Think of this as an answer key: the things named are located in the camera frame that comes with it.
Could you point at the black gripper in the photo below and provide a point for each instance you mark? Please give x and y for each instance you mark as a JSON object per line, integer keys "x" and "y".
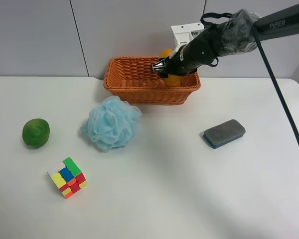
{"x": 185, "y": 59}

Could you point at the yellow mango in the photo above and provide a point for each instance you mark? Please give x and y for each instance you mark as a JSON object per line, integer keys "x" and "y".
{"x": 170, "y": 80}

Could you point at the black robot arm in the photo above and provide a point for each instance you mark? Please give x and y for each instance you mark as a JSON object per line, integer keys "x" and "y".
{"x": 227, "y": 34}

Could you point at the orange woven basket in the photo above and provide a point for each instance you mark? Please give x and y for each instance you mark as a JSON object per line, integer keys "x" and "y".
{"x": 131, "y": 79}

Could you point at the green lemon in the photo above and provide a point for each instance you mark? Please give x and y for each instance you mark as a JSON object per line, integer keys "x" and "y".
{"x": 35, "y": 133}

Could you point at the blue mesh bath sponge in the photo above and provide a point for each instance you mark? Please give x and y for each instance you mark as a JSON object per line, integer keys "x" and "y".
{"x": 111, "y": 124}

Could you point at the grey blue board eraser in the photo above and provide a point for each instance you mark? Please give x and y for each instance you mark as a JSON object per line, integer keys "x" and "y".
{"x": 224, "y": 133}

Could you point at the colourful puzzle cube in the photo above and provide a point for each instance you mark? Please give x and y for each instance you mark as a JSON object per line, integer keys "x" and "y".
{"x": 67, "y": 177}

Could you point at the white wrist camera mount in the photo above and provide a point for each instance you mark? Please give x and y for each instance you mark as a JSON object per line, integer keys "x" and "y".
{"x": 184, "y": 33}

